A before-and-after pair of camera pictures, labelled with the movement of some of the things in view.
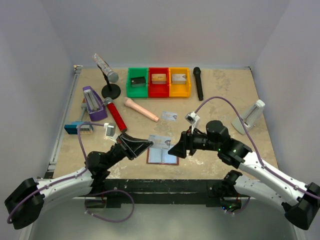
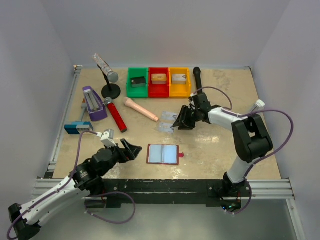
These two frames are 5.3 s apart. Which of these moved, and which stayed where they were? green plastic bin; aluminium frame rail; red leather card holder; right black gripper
Moved: right black gripper
Stayed: aluminium frame rail; green plastic bin; red leather card holder
